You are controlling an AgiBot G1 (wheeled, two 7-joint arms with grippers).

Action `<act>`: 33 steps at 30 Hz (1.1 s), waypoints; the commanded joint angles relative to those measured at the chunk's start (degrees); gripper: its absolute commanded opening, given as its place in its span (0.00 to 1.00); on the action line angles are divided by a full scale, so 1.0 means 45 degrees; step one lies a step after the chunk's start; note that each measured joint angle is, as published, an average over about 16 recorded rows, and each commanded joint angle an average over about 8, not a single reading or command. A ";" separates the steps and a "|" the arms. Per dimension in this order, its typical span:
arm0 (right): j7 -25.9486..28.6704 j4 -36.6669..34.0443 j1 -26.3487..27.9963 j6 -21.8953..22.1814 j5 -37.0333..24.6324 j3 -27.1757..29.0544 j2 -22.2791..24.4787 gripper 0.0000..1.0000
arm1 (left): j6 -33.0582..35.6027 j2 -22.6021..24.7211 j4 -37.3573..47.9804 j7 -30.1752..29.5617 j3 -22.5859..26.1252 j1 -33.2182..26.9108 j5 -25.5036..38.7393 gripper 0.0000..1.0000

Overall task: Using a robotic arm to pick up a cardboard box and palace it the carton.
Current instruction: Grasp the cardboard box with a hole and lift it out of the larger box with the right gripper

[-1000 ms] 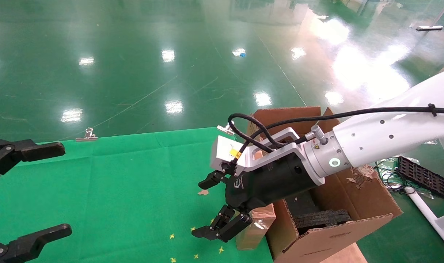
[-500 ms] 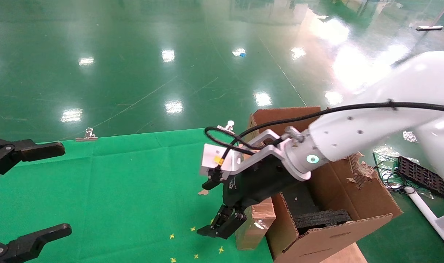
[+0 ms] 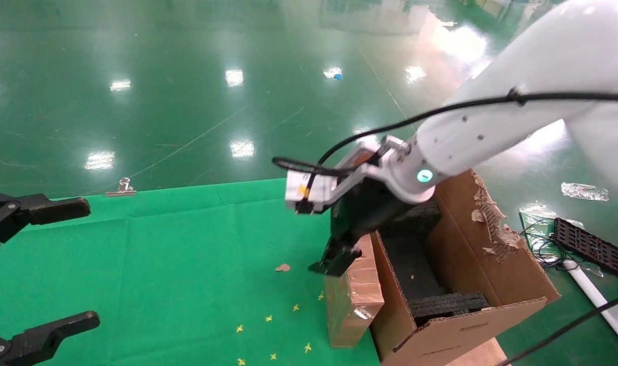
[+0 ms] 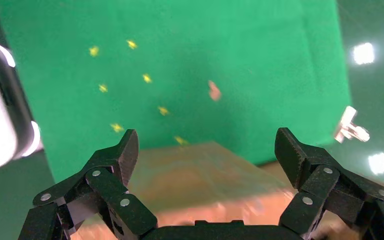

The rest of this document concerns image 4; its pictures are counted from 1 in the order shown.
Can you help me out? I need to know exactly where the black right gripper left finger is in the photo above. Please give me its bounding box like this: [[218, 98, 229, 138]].
[[18, 128, 158, 240]]

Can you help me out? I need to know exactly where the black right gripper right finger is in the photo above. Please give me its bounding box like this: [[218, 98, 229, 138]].
[[274, 127, 384, 240]]

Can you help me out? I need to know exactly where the small cardboard box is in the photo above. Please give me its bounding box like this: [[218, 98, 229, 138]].
[[69, 140, 315, 240]]

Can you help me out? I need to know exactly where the small cardboard scrap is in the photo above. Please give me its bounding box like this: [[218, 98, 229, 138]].
[[207, 79, 222, 103]]

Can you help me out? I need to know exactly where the metal binder clip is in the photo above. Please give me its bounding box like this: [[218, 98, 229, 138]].
[[333, 105, 371, 144]]

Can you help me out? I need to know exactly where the green table cloth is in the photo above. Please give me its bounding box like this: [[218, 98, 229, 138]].
[[0, 0, 353, 185]]

